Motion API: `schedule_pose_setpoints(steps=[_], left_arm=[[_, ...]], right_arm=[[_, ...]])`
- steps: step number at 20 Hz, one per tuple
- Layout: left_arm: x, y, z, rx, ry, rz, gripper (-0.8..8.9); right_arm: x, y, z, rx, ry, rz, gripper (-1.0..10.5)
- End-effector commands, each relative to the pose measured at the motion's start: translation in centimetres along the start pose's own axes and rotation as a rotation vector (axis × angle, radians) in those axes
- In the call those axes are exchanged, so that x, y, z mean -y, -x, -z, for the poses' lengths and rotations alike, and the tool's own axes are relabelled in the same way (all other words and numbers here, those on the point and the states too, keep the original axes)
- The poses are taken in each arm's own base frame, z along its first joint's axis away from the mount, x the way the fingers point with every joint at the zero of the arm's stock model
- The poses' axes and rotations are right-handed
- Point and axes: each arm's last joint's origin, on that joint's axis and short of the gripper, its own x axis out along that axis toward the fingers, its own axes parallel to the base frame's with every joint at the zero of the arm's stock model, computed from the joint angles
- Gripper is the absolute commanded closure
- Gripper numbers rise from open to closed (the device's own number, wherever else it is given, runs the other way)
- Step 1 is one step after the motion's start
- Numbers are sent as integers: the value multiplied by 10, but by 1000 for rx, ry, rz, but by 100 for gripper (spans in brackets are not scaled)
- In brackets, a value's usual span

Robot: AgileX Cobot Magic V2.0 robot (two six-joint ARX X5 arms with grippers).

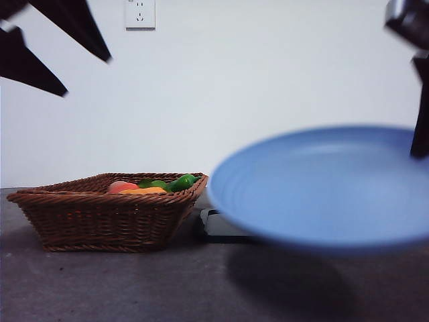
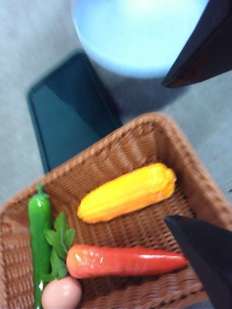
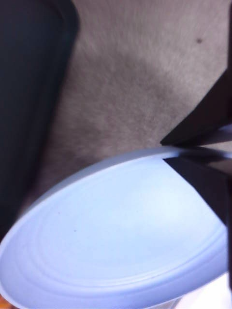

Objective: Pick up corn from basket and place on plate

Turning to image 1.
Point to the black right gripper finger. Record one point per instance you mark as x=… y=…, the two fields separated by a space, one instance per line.
x=422 y=110

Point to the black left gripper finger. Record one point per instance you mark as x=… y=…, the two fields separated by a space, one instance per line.
x=27 y=63
x=77 y=27

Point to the blue round plate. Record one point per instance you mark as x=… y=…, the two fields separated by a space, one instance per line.
x=318 y=194

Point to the yellow corn cob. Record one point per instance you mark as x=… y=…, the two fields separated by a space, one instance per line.
x=144 y=190

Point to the brown wicker basket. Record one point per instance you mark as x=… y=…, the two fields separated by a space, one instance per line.
x=100 y=221

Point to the pink orange peach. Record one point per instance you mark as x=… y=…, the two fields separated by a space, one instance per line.
x=121 y=186

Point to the green leaf vegetable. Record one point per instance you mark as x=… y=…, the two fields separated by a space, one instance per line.
x=152 y=184

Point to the green pepper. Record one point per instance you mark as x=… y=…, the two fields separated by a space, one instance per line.
x=182 y=181

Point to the dark rectangular tray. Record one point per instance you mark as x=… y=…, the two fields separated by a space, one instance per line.
x=214 y=224

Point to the white wall socket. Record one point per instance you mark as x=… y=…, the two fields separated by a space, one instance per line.
x=140 y=15

